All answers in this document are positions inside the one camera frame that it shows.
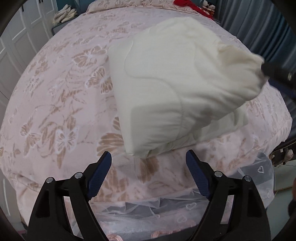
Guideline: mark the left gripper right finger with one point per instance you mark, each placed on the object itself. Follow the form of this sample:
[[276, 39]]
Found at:
[[235, 211]]

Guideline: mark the white panelled wardrobe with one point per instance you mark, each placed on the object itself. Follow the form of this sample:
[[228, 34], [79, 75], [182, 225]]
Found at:
[[29, 53]]

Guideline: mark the red cloth on bed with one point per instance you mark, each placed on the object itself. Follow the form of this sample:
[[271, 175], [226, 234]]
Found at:
[[196, 7]]

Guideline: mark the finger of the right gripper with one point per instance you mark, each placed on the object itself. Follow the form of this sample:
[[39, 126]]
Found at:
[[286, 92], [277, 73]]

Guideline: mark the cream quilted zip jacket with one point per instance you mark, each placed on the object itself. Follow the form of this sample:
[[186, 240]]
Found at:
[[177, 83]]

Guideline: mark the beige folded clothes pile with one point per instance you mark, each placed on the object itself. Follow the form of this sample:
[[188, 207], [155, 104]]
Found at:
[[65, 14]]

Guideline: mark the pink floral pillow left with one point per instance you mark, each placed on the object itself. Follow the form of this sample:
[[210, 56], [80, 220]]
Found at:
[[97, 6]]

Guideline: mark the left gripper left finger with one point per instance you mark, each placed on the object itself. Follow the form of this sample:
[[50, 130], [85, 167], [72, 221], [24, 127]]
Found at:
[[49, 219]]

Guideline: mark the small plush toy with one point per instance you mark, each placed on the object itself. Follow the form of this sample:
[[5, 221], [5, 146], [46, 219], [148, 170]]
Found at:
[[208, 7]]

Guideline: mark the grey window curtain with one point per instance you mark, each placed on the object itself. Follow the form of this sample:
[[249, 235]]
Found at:
[[266, 28]]

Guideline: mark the dark bedside table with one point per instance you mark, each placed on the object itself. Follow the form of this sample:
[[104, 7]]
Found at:
[[58, 27]]

